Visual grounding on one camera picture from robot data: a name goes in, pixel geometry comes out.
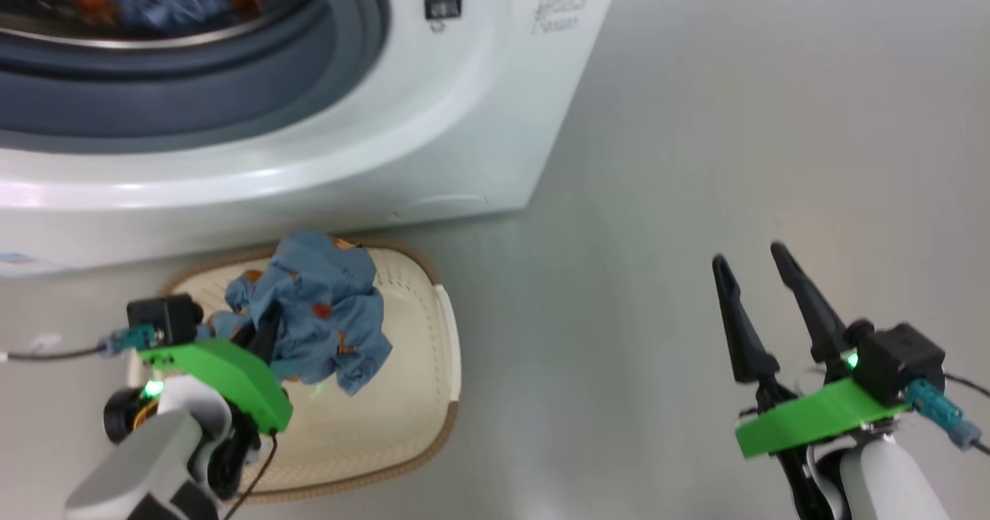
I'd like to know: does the teal right camera connector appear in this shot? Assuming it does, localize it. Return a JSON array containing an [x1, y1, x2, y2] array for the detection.
[[905, 379, 983, 451]]

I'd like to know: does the white front-load washing machine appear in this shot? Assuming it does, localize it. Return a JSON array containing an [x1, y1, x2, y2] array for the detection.
[[0, 0, 624, 273]]

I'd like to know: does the black right camera cable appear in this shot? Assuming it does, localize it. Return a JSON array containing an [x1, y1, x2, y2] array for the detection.
[[944, 371, 990, 456]]

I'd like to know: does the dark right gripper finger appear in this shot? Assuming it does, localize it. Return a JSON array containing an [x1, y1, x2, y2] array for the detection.
[[770, 243, 852, 381], [712, 255, 780, 385]]

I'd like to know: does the teal camera connector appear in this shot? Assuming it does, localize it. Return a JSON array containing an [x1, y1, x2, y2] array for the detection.
[[101, 325, 161, 355], [905, 379, 983, 451]]

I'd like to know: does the black camera cable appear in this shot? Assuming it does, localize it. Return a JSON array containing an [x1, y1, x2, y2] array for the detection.
[[944, 371, 990, 456], [0, 346, 105, 363]]

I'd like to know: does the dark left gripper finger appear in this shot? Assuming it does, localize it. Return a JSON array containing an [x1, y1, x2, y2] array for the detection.
[[232, 307, 283, 366]]

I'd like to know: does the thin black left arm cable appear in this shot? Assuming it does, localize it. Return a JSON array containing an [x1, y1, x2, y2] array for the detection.
[[223, 431, 279, 520]]

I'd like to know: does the cream perforated laundry basket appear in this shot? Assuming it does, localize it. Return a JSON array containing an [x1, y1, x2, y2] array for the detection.
[[159, 240, 463, 504]]

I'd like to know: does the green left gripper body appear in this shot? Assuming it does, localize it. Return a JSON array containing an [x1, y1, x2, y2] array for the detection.
[[139, 340, 293, 498]]

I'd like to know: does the small printed text label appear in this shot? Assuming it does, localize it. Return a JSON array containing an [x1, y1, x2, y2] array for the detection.
[[532, 0, 589, 35]]

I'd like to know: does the black left camera cable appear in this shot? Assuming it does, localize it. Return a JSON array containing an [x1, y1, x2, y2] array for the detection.
[[0, 346, 105, 363]]

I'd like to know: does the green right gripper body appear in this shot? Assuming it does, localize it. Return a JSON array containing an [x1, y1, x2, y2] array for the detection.
[[735, 378, 910, 520]]

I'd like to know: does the teal left camera connector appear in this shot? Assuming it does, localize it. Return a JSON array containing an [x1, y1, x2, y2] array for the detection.
[[101, 325, 161, 355]]

